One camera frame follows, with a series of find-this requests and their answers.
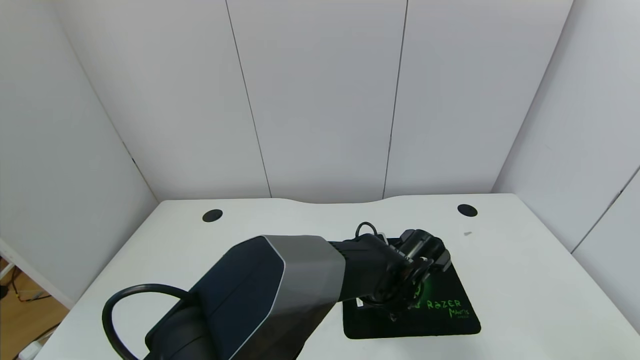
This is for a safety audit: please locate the thin black floor cable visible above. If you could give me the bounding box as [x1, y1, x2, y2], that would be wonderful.
[9, 269, 53, 304]

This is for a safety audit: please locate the black green snake-logo mouse pad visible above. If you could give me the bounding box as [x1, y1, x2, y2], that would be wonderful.
[342, 238, 482, 340]

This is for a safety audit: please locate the thick black braided cable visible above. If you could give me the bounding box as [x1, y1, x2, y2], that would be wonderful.
[102, 283, 197, 360]

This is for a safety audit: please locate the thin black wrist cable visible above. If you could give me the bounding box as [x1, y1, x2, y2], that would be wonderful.
[354, 221, 380, 242]

